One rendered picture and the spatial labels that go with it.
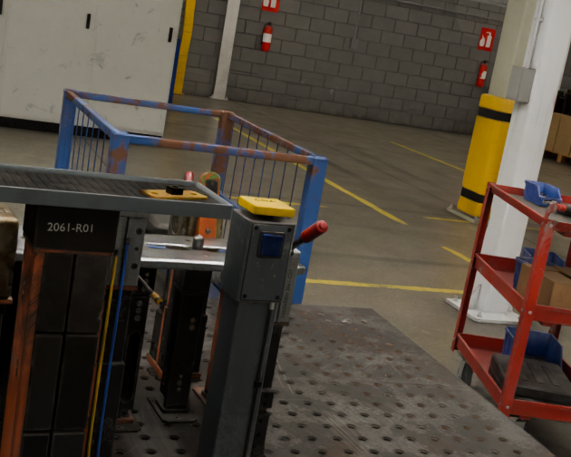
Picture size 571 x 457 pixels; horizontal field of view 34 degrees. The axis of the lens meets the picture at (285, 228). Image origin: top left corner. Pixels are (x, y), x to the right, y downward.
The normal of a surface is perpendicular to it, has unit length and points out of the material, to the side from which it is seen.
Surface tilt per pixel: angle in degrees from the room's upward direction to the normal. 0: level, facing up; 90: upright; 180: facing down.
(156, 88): 90
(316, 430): 0
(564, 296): 90
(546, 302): 90
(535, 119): 90
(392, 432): 0
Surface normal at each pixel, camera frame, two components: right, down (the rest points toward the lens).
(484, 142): -0.92, -0.08
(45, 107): 0.34, 0.25
